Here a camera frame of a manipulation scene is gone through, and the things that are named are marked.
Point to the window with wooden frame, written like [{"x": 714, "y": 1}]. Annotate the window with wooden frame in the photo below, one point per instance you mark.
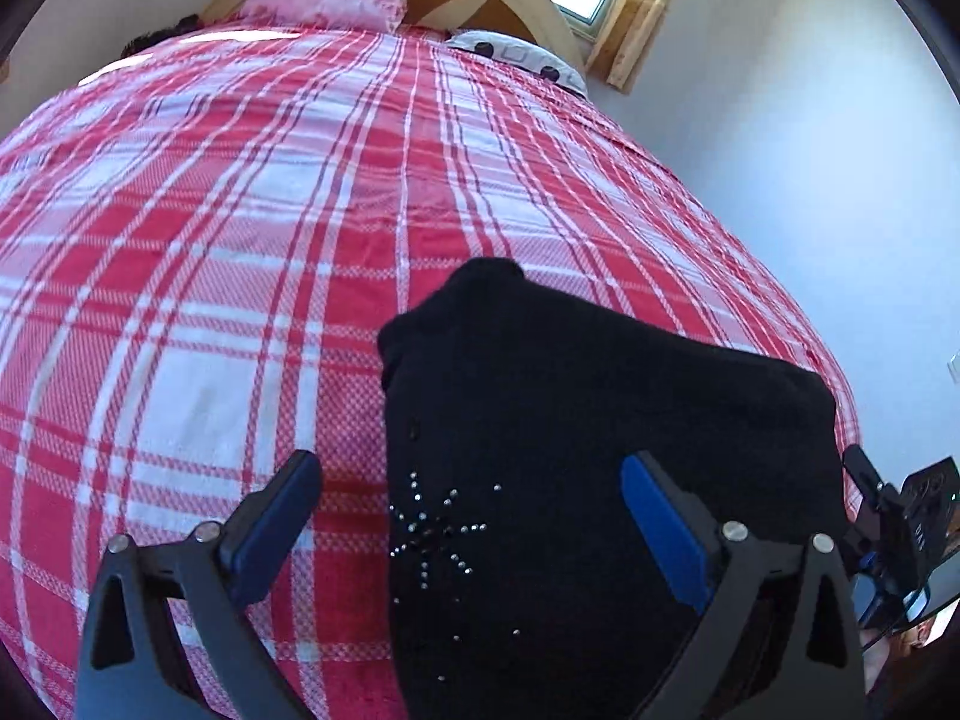
[{"x": 637, "y": 37}]

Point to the person's right hand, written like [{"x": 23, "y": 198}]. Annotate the person's right hand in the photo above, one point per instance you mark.
[{"x": 916, "y": 630}]

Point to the red plaid blanket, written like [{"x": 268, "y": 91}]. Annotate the red plaid blanket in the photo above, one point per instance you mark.
[{"x": 225, "y": 277}]

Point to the white pillow with black dots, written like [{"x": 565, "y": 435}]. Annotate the white pillow with black dots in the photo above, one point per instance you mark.
[{"x": 510, "y": 52}]

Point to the pink floral pillow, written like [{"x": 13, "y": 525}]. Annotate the pink floral pillow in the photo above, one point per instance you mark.
[{"x": 322, "y": 0}]

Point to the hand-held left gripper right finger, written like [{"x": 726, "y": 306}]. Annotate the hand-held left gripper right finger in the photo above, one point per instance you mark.
[{"x": 664, "y": 532}]

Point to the black pants with rhinestones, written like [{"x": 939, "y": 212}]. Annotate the black pants with rhinestones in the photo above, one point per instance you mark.
[{"x": 540, "y": 427}]

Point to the dark fuzzy object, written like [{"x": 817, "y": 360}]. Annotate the dark fuzzy object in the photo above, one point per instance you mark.
[{"x": 150, "y": 39}]

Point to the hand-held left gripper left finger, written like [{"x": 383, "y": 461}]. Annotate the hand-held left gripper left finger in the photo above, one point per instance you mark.
[{"x": 274, "y": 517}]

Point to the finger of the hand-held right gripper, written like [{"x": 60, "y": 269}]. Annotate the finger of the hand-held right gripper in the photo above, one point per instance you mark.
[
  {"x": 870, "y": 495},
  {"x": 874, "y": 596}
]

